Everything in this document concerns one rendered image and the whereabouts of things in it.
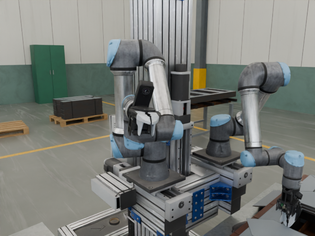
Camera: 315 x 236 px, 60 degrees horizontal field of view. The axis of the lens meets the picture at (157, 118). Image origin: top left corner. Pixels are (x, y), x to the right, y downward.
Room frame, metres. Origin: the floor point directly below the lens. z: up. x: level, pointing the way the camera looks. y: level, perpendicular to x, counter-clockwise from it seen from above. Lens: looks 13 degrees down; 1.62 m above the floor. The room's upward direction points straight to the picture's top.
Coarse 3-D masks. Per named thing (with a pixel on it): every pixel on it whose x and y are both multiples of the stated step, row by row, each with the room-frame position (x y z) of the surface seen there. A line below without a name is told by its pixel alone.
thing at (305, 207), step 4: (300, 204) 1.31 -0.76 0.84; (304, 204) 1.30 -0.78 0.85; (304, 208) 1.29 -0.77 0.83; (308, 208) 1.28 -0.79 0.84; (312, 208) 1.27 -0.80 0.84; (308, 212) 1.27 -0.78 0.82; (312, 212) 1.26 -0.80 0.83; (288, 216) 1.19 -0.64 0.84; (288, 220) 1.18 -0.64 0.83; (284, 224) 1.14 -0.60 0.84
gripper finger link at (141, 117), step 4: (136, 112) 0.72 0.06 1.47; (140, 112) 0.73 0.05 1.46; (144, 112) 0.74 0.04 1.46; (136, 116) 0.71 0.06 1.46; (140, 116) 0.69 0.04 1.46; (144, 116) 0.69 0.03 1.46; (148, 116) 0.69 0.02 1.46; (136, 120) 0.74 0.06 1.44; (140, 120) 0.69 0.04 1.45; (144, 120) 0.68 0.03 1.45; (148, 120) 0.67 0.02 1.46; (140, 124) 0.70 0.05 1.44; (140, 128) 0.69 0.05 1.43; (140, 132) 0.69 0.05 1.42
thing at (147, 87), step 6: (138, 84) 0.79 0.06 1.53; (144, 84) 0.78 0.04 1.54; (150, 84) 0.79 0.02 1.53; (138, 90) 0.79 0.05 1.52; (144, 90) 0.78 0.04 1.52; (150, 90) 0.79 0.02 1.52; (138, 96) 0.80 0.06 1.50; (144, 96) 0.80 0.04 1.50; (150, 96) 0.80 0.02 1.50; (138, 102) 0.81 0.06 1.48; (144, 102) 0.81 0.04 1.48
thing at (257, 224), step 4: (256, 220) 1.15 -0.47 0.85; (260, 220) 1.15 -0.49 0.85; (264, 220) 1.15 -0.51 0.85; (268, 220) 1.15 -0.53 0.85; (272, 220) 1.15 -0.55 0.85; (248, 224) 1.12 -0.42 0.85; (252, 224) 1.12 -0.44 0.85; (256, 224) 1.12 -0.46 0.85; (260, 224) 1.12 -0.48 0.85; (264, 224) 1.12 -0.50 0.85; (252, 228) 1.09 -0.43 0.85; (256, 228) 1.09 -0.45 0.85; (260, 228) 1.09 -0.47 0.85; (252, 232) 1.06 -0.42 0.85
